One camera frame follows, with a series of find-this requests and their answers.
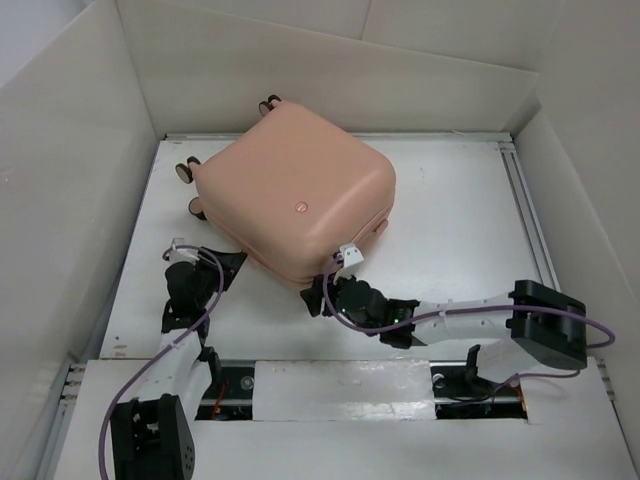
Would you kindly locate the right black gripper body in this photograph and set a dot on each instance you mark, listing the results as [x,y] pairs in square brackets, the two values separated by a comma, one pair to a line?
[334,289]

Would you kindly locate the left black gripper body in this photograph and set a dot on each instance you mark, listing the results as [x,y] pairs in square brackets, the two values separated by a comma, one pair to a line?
[207,276]

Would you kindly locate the pink hard-shell suitcase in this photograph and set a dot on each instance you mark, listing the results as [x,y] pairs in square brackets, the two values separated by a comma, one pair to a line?
[292,190]

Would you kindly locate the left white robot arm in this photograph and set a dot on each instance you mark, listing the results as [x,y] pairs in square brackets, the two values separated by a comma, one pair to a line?
[146,431]

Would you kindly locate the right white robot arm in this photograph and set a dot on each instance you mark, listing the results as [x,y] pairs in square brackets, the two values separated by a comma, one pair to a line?
[512,333]

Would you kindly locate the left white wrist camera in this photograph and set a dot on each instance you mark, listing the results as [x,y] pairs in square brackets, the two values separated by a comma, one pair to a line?
[180,251]

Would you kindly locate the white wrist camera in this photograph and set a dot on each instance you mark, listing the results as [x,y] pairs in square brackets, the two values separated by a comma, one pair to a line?
[180,251]
[348,259]

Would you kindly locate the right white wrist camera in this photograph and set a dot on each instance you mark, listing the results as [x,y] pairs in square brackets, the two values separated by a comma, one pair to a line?
[348,259]

